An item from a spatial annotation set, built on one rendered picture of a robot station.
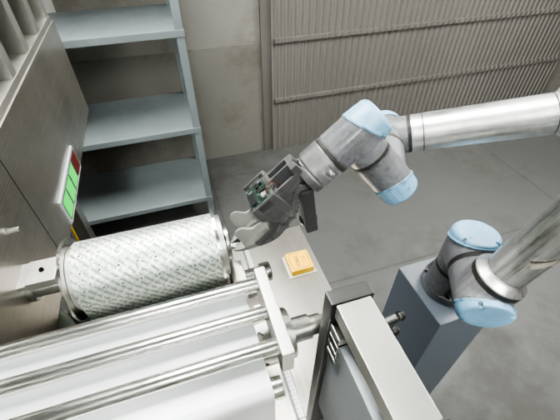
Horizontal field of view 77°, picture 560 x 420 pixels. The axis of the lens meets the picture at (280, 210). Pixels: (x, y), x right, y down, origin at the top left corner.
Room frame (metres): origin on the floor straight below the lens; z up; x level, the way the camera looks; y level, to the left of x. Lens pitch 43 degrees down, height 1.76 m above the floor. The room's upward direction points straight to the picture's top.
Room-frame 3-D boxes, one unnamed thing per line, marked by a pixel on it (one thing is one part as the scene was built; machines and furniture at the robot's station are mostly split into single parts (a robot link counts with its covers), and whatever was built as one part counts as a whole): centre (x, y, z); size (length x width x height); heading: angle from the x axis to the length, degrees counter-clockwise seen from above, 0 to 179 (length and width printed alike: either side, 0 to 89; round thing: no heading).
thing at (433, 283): (0.60, -0.49, 0.95); 0.15 x 0.15 x 0.10
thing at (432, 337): (0.60, -0.49, 0.45); 0.20 x 0.20 x 0.90; 18
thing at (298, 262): (0.67, -0.06, 0.91); 0.07 x 0.07 x 0.02; 18
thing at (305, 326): (0.23, -0.04, 1.34); 0.06 x 0.03 x 0.03; 108
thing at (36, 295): (0.36, 0.39, 1.25); 0.07 x 0.04 x 0.04; 108
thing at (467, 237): (0.59, -0.49, 1.07); 0.13 x 0.12 x 0.14; 169
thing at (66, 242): (0.37, 0.36, 1.25); 0.15 x 0.01 x 0.15; 18
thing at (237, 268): (0.42, 0.07, 1.05); 0.06 x 0.05 x 0.31; 108
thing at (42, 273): (0.35, 0.40, 1.28); 0.06 x 0.05 x 0.02; 108
